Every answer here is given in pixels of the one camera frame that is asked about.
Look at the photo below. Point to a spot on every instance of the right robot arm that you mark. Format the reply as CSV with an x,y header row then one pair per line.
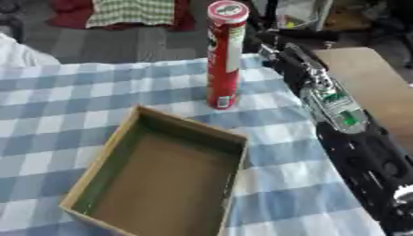
x,y
365,159

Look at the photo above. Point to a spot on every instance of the green white checked cloth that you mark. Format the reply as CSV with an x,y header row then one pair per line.
x,y
131,11

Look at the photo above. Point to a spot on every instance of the clear plastic bag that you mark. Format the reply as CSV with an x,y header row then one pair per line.
x,y
304,14

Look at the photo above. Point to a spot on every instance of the brown wooden side table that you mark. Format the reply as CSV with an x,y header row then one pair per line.
x,y
371,83

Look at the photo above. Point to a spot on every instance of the red cloth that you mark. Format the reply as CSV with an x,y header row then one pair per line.
x,y
67,14

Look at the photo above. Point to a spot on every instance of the open tan cardboard box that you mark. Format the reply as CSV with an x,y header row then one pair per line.
x,y
161,175

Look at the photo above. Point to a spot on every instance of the white fabric bundle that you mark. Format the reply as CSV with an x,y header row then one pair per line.
x,y
20,55

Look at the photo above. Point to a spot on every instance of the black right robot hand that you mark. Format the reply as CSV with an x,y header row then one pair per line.
x,y
293,66

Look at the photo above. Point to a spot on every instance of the red tall cylindrical can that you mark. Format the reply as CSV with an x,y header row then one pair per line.
x,y
221,70

